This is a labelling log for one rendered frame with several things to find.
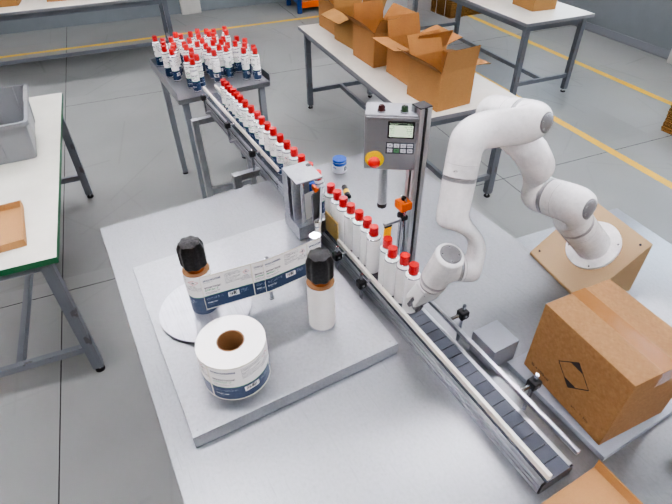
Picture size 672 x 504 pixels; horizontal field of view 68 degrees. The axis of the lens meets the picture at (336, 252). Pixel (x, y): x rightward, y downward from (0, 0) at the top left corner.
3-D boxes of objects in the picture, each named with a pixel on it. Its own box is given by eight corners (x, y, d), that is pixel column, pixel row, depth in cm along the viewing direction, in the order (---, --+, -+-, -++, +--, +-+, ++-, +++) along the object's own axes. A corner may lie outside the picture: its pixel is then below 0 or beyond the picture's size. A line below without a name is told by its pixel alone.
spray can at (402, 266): (390, 297, 174) (394, 252, 161) (403, 292, 176) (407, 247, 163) (398, 306, 171) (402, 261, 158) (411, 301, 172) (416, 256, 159)
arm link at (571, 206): (569, 203, 175) (542, 168, 160) (620, 219, 160) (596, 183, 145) (550, 232, 175) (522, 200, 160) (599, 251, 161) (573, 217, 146)
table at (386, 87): (302, 106, 511) (297, 26, 461) (372, 93, 533) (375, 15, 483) (405, 223, 354) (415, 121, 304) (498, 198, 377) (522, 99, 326)
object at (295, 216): (285, 222, 209) (280, 168, 192) (313, 213, 213) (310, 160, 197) (299, 240, 199) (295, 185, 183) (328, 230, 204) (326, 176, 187)
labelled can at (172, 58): (156, 65, 358) (149, 35, 345) (231, 51, 379) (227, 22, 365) (173, 86, 327) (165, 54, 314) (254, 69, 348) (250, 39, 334)
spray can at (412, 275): (398, 306, 171) (402, 261, 158) (411, 301, 172) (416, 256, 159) (406, 316, 167) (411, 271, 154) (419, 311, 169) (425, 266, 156)
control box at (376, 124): (365, 154, 170) (366, 101, 158) (415, 156, 169) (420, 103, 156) (363, 169, 162) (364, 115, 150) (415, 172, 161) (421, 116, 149)
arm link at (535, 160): (564, 228, 159) (522, 212, 171) (586, 198, 159) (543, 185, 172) (505, 123, 127) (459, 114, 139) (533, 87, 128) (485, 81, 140)
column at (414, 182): (397, 268, 193) (411, 103, 150) (407, 264, 195) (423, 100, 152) (404, 275, 190) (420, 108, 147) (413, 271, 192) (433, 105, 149)
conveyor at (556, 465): (279, 186, 238) (279, 179, 235) (295, 182, 241) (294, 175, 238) (542, 490, 126) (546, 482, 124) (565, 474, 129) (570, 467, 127)
